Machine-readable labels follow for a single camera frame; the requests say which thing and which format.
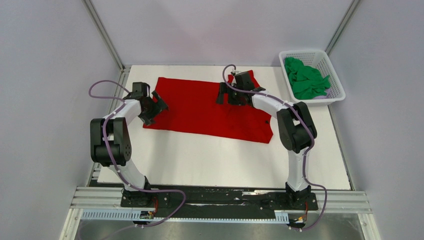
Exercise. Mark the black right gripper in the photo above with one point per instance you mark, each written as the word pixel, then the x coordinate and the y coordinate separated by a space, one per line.
pixel 224 89

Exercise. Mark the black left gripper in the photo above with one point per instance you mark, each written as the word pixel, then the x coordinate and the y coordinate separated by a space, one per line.
pixel 158 106

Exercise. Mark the red t-shirt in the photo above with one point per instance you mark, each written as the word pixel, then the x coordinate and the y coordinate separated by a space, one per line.
pixel 193 109

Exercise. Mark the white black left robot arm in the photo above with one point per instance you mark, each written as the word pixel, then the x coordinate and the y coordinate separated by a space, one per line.
pixel 110 143

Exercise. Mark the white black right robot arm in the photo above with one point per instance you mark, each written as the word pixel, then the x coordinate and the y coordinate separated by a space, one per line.
pixel 296 128

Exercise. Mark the green t-shirt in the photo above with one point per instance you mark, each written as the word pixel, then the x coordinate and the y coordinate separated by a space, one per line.
pixel 305 81

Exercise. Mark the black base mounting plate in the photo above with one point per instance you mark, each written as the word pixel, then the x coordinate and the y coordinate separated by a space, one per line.
pixel 214 202

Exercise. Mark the white plastic laundry basket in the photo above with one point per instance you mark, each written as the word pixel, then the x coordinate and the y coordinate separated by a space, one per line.
pixel 319 60

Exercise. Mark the lilac t-shirt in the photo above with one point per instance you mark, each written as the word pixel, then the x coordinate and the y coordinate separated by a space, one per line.
pixel 321 97

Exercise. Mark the aluminium front rail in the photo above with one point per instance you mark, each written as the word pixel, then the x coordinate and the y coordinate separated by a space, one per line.
pixel 108 198

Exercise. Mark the aluminium frame post left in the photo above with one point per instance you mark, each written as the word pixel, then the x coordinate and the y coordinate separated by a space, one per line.
pixel 92 12

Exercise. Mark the aluminium frame post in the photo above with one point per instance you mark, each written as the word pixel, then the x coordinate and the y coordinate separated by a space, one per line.
pixel 342 25
pixel 92 12

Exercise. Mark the white slotted cable duct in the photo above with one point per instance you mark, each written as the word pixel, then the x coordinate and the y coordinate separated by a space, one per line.
pixel 139 216

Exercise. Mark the aluminium frame post right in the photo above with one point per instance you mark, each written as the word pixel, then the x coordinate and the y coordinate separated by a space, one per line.
pixel 342 25

